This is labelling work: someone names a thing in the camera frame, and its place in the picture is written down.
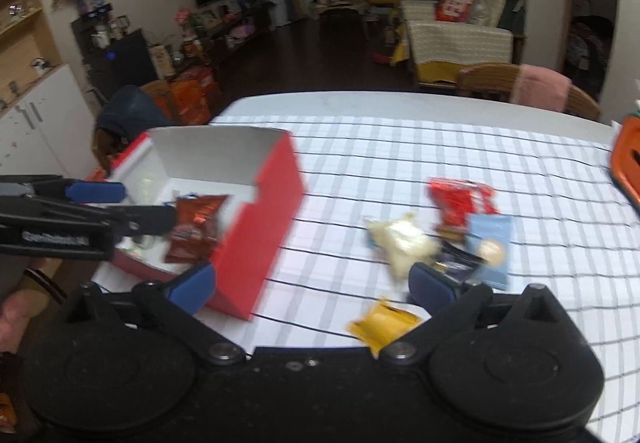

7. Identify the white cabinet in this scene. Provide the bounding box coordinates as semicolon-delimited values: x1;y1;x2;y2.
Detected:
0;63;101;184

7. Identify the black snack packet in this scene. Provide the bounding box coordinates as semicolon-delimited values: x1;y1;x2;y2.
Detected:
435;235;491;276

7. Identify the red cardboard box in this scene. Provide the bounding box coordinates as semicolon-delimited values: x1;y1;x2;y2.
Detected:
92;126;307;321

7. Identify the black white checkered tablecloth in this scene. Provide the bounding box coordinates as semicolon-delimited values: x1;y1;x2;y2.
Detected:
210;116;640;443

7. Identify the black cabinet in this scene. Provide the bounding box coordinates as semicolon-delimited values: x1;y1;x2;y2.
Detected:
72;16;159;100

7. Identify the dark television console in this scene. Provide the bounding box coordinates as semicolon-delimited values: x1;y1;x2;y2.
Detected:
192;3;276;59

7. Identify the sofa with cream covers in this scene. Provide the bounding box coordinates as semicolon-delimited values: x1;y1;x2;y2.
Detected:
397;0;528;91

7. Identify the orange green desk organizer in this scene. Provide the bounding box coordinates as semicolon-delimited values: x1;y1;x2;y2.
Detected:
610;112;640;214

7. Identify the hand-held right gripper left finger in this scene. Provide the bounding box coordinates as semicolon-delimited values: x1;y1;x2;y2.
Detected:
62;263;247;368

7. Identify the dark blue jacket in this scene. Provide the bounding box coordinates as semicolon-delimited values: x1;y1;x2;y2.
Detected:
95;84;176;144

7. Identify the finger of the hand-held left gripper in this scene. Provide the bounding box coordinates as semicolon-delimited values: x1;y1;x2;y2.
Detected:
0;174;128;205
82;204;179;239

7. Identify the red snack packet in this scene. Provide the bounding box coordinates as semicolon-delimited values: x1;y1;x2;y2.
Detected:
427;177;501;231

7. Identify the dark red bracelet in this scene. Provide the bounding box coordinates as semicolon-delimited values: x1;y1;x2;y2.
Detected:
22;267;67;302

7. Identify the wooden wall shelf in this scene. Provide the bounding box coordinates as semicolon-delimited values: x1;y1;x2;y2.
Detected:
0;0;65;116

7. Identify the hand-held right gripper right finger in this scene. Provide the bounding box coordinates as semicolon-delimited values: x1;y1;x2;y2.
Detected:
379;262;571;366

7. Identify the light blue snack packet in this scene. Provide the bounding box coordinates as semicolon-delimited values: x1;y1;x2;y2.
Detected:
467;214;515;291

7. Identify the pink towel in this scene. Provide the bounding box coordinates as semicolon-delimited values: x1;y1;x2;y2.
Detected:
512;64;572;113

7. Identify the red printed cushion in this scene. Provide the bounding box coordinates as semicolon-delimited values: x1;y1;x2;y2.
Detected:
435;0;476;22

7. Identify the orange fruit carton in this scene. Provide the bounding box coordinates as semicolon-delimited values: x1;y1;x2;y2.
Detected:
167;79;212;125

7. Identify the shiny brown snack packet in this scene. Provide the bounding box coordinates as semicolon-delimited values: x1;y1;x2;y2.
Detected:
164;194;230;265

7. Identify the cream yellow snack packet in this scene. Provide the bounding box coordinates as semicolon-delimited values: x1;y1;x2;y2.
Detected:
364;213;441;281

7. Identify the wooden coffee table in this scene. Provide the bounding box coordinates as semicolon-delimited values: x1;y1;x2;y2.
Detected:
315;0;381;40

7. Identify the person's left forearm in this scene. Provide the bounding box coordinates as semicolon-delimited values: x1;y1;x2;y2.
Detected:
0;290;53;355

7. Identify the wooden dining chair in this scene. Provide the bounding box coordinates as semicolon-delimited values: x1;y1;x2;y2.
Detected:
456;63;602;121

